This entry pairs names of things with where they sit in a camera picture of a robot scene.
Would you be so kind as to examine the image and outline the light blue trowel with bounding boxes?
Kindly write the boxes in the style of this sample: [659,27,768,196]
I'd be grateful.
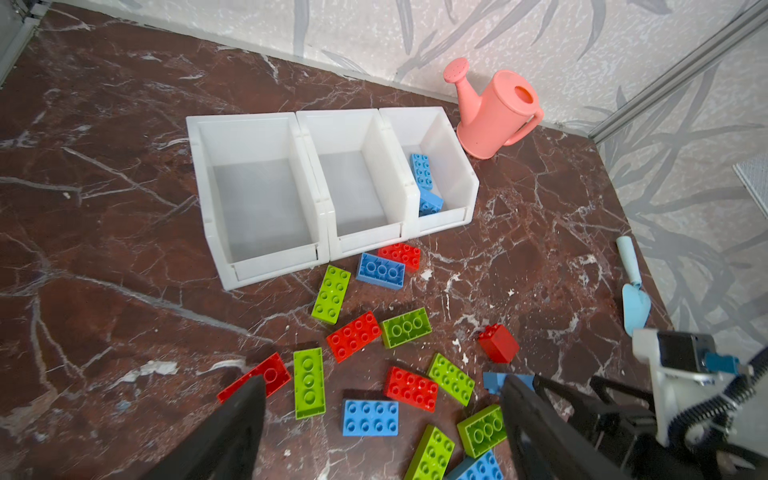
[616,236,651,337]

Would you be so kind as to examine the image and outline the green brick centre right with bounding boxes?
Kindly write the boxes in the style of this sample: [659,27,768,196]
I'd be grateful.
[427,353,476,407]

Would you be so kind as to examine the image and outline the left white bin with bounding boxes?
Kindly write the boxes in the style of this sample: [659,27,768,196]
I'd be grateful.
[186,113,329,290]

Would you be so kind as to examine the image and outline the green brick upper left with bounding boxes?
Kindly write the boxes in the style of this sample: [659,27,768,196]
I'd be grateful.
[311,265,351,324]

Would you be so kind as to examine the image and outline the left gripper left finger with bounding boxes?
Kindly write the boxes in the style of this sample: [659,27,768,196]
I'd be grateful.
[143,376,266,479]

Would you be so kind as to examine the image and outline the red brick far left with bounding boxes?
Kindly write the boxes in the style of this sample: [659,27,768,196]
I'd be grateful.
[217,353,292,404]

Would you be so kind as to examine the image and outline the middle white bin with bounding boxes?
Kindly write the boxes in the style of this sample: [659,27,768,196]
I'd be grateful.
[296,109,418,260]

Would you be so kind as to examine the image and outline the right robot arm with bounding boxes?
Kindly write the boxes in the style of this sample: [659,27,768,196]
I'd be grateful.
[533,349,767,479]

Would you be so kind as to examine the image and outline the red tall brick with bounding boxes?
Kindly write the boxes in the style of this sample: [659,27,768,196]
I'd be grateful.
[477,324,520,364]

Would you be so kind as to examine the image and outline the green brick bottom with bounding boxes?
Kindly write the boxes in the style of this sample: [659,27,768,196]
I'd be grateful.
[404,425,456,480]

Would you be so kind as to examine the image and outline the green brick centre studs-down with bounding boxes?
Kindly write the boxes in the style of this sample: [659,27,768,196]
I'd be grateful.
[381,308,432,349]

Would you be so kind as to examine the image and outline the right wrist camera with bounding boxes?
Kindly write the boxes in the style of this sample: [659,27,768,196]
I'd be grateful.
[632,329,755,446]

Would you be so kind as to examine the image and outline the blue brick bottom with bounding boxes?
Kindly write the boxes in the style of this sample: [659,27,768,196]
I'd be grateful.
[444,450,504,480]

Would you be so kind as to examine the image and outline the green brick lower right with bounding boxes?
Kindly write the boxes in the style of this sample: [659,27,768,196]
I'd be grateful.
[457,404,507,458]

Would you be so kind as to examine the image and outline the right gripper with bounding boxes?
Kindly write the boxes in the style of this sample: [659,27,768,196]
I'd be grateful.
[533,375,720,479]

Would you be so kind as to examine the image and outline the green brick upright left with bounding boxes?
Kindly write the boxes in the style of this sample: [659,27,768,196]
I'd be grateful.
[293,348,326,420]

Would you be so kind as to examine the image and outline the red brick near bins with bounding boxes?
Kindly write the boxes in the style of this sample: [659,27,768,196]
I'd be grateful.
[377,243,421,273]

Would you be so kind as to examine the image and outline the white bin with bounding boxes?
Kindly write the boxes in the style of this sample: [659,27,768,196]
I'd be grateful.
[296,109,418,260]
[379,106,479,238]
[186,113,329,290]

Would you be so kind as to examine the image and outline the right white bin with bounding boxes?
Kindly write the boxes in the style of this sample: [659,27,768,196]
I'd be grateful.
[379,106,479,238]

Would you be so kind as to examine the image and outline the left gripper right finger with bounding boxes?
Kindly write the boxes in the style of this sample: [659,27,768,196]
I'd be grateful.
[500,374,627,479]

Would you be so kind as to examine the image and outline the pink watering can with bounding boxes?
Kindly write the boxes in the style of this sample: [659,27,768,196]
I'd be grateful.
[443,58,544,160]

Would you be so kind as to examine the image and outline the red brick centre left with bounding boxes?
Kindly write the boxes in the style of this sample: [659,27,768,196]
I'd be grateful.
[326,311,382,363]

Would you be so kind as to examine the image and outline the blue brick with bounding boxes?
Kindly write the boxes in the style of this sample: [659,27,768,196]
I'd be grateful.
[419,188,444,216]
[483,372,534,396]
[410,153,434,191]
[444,450,504,480]
[356,253,406,290]
[342,399,399,437]

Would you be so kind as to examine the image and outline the white wire basket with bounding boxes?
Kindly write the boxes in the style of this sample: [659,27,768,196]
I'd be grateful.
[733,155,768,217]

